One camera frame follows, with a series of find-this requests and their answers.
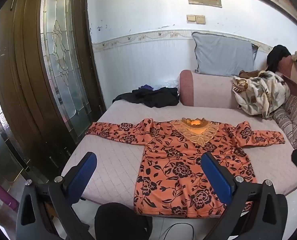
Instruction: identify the brown cloth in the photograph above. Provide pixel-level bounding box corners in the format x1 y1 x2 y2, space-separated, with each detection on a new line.
239 69 261 78

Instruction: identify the black garment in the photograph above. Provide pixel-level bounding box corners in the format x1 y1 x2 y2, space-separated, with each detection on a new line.
265 44 292 72

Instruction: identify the black cable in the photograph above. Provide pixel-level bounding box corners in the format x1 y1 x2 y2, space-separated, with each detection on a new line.
162 220 199 240

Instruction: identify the pink sofa armrest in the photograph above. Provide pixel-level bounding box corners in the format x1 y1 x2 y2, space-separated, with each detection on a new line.
179 69 241 109

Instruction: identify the cream floral blanket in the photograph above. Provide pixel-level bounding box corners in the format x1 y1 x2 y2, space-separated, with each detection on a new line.
232 70 291 119

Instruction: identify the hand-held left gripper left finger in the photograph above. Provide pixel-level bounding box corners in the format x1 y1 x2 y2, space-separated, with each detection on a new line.
15 151 97 240

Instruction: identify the pink quilted mattress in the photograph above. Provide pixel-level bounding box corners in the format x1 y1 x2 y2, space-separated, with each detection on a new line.
60 100 297 218

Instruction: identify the orange floral shirt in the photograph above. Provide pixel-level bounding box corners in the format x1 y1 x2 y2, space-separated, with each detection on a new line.
85 117 285 218

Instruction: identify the black clothes pile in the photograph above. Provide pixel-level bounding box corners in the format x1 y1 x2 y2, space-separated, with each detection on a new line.
113 87 179 108

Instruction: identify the magenta plastic item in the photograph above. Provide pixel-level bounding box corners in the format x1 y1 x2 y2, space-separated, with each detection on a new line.
0 176 19 210

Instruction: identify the person's left leg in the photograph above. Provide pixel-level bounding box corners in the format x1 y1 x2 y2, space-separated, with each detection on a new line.
95 202 152 240

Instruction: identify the striped sofa cushion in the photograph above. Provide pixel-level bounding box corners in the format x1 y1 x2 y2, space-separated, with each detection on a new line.
273 94 297 150

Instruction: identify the wooden door with stained glass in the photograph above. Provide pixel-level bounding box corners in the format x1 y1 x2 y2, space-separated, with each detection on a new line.
0 0 106 180

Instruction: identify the grey pillow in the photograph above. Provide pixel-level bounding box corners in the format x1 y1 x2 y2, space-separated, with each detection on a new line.
191 32 259 77

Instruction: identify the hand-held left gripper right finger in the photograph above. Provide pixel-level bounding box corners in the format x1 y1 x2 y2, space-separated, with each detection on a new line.
201 151 288 240

